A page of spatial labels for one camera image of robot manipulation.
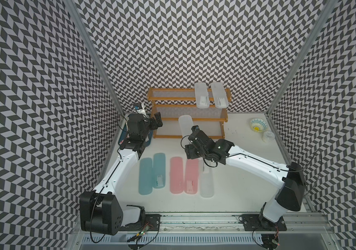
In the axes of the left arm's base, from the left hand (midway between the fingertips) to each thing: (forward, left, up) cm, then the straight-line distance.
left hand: (152, 115), depth 80 cm
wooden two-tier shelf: (+7, -11, +2) cm, 13 cm away
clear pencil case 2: (-1, -18, -4) cm, 18 cm away
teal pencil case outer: (-22, +5, -27) cm, 35 cm away
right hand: (-15, -21, -11) cm, 28 cm away
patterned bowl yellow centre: (+14, -69, -25) cm, 75 cm away
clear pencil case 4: (+13, -27, +2) cm, 30 cm away
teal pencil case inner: (-19, -2, -27) cm, 33 cm away
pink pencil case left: (-22, -12, -26) cm, 36 cm away
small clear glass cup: (+3, -71, -23) cm, 75 cm away
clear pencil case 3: (+10, -37, +2) cm, 38 cm away
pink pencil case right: (-22, -21, -27) cm, 41 cm away
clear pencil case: (-22, -30, -30) cm, 47 cm away
